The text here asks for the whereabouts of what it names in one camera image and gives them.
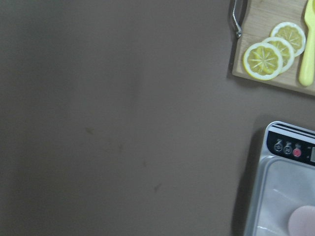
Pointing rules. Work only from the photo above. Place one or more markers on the pink plastic cup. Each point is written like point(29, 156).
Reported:
point(302, 222)

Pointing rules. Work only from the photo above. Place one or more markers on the silver digital kitchen scale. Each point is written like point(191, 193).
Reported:
point(284, 179)

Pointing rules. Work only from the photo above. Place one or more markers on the middle lemon slice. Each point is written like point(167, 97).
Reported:
point(285, 49)

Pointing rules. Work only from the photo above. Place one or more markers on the yellow plastic knife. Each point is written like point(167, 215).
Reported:
point(307, 68)

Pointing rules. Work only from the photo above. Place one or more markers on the lemon slice near handle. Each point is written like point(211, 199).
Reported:
point(263, 61)

